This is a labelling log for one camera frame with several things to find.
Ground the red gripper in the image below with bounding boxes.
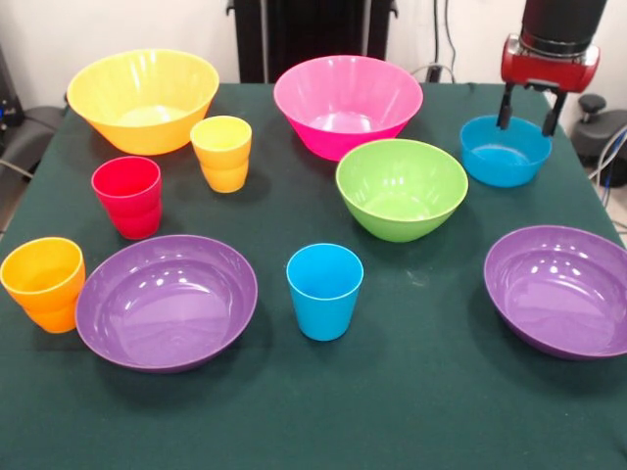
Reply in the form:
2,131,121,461
496,32,602,138

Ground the red plastic cup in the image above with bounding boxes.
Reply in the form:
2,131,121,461
90,156,164,241

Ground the light blue cable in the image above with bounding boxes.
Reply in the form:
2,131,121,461
587,124,627,185

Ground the green plastic bowl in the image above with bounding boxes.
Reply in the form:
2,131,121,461
335,138,470,244

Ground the yellow orange plastic cup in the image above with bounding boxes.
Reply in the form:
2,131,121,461
189,115,254,194

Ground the blue plastic cup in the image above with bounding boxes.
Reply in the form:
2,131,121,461
286,243,365,343

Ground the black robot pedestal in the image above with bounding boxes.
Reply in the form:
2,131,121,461
225,0,399,84

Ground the large pink plastic bowl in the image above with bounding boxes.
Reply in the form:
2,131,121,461
272,54,424,162

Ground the black grey chair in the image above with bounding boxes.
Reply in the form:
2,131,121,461
0,105,68,178

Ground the shallow purple plastic bowl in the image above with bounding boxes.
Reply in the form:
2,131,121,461
74,234,260,375
483,224,627,362

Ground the black wall cable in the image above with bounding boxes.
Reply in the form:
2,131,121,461
432,0,441,66
443,0,459,83

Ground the small blue plastic bowl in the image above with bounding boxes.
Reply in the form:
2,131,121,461
458,115,554,189

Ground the black equipment box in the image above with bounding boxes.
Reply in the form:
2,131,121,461
0,46,25,129

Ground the large orange plastic bowl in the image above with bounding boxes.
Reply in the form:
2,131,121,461
66,48,220,157

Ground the black stand with knob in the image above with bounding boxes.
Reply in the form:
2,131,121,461
570,94,627,167

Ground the dark green tablecloth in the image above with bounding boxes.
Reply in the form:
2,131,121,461
0,81,627,470

